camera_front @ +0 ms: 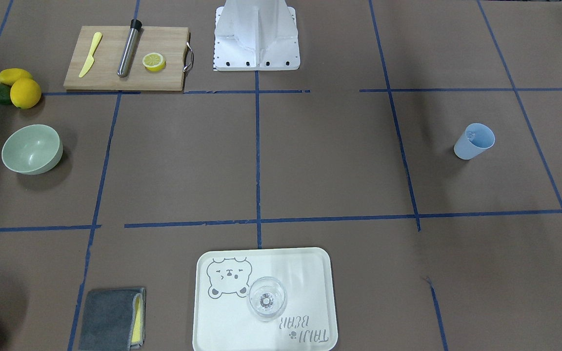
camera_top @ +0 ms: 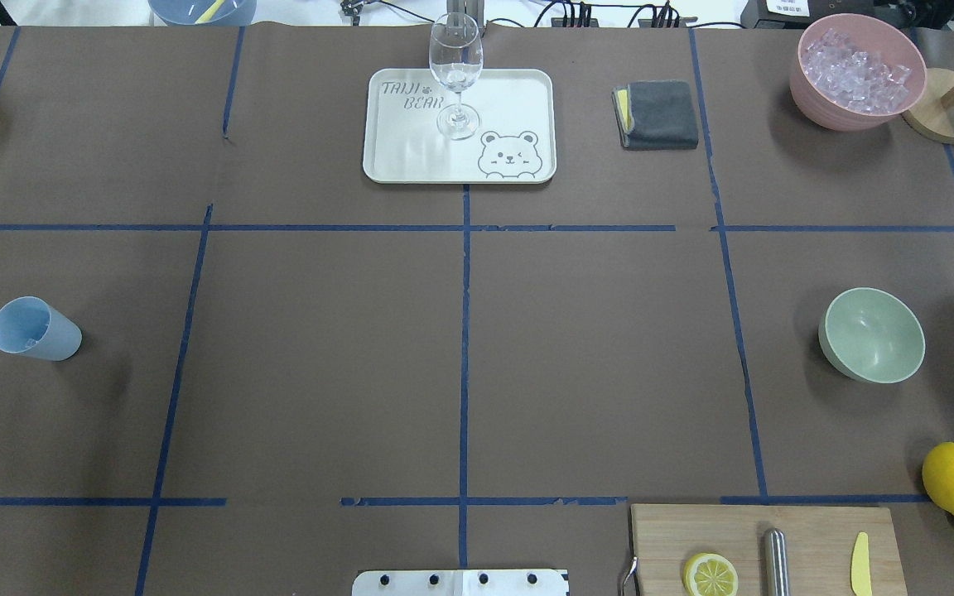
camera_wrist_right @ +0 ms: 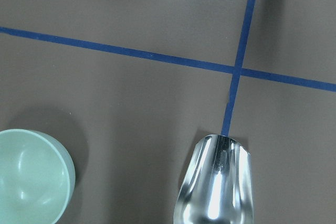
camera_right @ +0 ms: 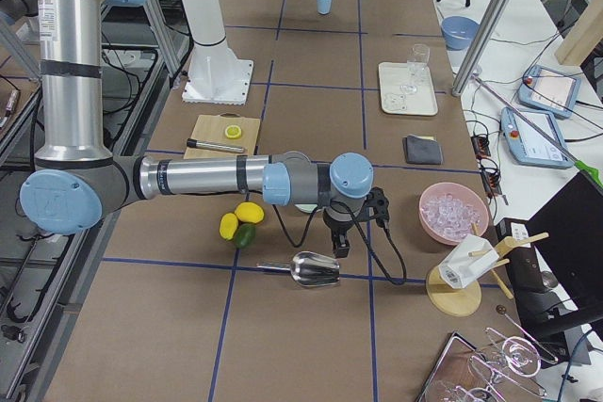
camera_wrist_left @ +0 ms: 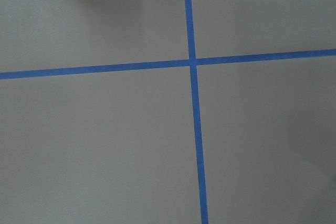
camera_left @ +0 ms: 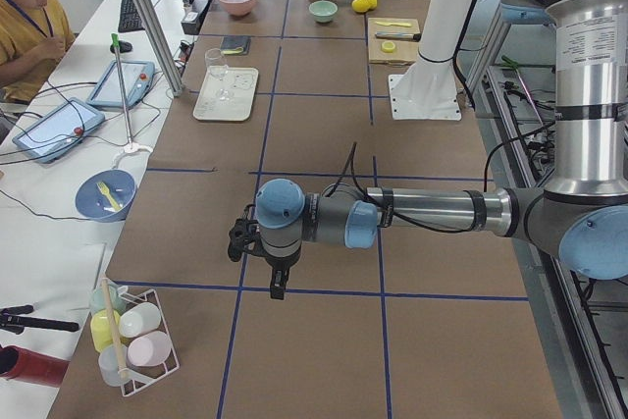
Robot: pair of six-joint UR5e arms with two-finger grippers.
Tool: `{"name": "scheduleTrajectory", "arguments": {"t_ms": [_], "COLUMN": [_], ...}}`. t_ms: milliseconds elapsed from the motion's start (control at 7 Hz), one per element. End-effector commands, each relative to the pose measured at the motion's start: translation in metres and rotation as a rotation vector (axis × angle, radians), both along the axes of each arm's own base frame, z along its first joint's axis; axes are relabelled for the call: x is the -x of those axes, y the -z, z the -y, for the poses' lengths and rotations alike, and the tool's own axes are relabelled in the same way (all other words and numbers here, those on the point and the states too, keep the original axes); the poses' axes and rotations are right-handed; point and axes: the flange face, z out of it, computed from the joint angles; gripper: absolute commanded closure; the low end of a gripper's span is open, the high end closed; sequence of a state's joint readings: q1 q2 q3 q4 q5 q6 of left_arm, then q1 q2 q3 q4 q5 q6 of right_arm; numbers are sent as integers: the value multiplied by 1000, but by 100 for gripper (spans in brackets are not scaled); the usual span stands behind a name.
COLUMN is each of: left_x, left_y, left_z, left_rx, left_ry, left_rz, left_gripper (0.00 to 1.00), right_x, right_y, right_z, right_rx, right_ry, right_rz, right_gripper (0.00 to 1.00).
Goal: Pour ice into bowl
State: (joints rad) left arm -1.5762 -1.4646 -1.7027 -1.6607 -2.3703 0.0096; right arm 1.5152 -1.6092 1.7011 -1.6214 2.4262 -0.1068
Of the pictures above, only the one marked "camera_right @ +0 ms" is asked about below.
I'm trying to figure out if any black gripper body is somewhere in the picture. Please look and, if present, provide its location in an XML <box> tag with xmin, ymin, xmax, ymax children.
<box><xmin>322</xmin><ymin>207</ymin><xmax>356</xmax><ymax>246</ymax></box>

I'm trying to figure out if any light green bowl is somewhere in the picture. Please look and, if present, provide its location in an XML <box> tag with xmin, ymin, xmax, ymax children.
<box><xmin>295</xmin><ymin>203</ymin><xmax>318</xmax><ymax>214</ymax></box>

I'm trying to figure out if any pink bowl of ice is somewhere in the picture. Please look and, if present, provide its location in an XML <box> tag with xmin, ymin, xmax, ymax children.
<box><xmin>418</xmin><ymin>182</ymin><xmax>490</xmax><ymax>245</ymax></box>

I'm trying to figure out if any blue bowl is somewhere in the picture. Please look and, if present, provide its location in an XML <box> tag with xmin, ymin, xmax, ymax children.
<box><xmin>441</xmin><ymin>16</ymin><xmax>480</xmax><ymax>51</ymax></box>

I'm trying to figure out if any yellow lemon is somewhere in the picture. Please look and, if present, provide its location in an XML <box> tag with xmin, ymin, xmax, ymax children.
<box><xmin>219</xmin><ymin>213</ymin><xmax>239</xmax><ymax>241</ymax></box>
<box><xmin>235</xmin><ymin>201</ymin><xmax>265</xmax><ymax>224</ymax></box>

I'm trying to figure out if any grey folded cloth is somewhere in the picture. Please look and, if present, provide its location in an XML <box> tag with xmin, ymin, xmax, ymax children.
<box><xmin>402</xmin><ymin>135</ymin><xmax>443</xmax><ymax>165</ymax></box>

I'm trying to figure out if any wooden cup stand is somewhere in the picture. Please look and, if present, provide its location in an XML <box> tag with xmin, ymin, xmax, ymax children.
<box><xmin>426</xmin><ymin>233</ymin><xmax>549</xmax><ymax>317</ymax></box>

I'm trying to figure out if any white carton on stand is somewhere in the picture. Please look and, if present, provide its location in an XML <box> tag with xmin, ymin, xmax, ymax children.
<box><xmin>437</xmin><ymin>234</ymin><xmax>498</xmax><ymax>289</ymax></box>

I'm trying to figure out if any lemon half slice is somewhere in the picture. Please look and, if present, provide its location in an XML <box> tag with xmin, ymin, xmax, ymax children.
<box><xmin>224</xmin><ymin>124</ymin><xmax>243</xmax><ymax>140</ymax></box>

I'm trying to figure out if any cream bear tray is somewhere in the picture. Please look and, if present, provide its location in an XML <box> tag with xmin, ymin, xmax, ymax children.
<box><xmin>378</xmin><ymin>62</ymin><xmax>438</xmax><ymax>116</ymax></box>

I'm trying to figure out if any wooden cutting board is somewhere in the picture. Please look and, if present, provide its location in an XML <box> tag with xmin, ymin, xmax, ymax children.
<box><xmin>189</xmin><ymin>114</ymin><xmax>261</xmax><ymax>155</ymax></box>

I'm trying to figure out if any steel muddler black tip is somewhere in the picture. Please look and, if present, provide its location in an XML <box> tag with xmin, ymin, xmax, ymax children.
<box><xmin>186</xmin><ymin>138</ymin><xmax>246</xmax><ymax>154</ymax></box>

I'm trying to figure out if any hanging wine glasses rack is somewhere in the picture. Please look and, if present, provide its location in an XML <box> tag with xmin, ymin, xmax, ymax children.
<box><xmin>416</xmin><ymin>327</ymin><xmax>559</xmax><ymax>401</ymax></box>

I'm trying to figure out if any clear wine glass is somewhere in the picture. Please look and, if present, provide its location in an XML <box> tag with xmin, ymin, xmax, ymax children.
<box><xmin>401</xmin><ymin>43</ymin><xmax>430</xmax><ymax>94</ymax></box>

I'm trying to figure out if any black monitor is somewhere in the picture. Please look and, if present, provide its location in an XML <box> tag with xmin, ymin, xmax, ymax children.
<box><xmin>496</xmin><ymin>171</ymin><xmax>602</xmax><ymax>358</ymax></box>

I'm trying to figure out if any blue teach pendant near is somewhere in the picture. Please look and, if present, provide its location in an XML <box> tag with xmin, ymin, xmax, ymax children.
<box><xmin>500</xmin><ymin>107</ymin><xmax>573</xmax><ymax>169</ymax></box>

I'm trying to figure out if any blue teach pendant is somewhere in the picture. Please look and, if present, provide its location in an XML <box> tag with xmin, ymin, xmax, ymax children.
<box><xmin>500</xmin><ymin>107</ymin><xmax>573</xmax><ymax>169</ymax></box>
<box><xmin>518</xmin><ymin>65</ymin><xmax>580</xmax><ymax>119</ymax></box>

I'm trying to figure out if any light blue plastic cup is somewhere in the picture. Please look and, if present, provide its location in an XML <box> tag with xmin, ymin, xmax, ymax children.
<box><xmin>317</xmin><ymin>0</ymin><xmax>333</xmax><ymax>15</ymax></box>

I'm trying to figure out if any blue teach pendant far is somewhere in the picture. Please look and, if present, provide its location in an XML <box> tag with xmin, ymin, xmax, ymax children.
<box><xmin>518</xmin><ymin>65</ymin><xmax>580</xmax><ymax>119</ymax></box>

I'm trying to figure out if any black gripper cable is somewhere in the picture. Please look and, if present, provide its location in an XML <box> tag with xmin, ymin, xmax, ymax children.
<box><xmin>270</xmin><ymin>199</ymin><xmax>408</xmax><ymax>286</ymax></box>

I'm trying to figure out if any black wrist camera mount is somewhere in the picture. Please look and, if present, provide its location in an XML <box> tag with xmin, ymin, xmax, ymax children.
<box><xmin>366</xmin><ymin>186</ymin><xmax>390</xmax><ymax>231</ymax></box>

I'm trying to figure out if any aluminium frame post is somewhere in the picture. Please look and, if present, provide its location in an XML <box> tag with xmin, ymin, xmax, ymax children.
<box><xmin>451</xmin><ymin>0</ymin><xmax>510</xmax><ymax>97</ymax></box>

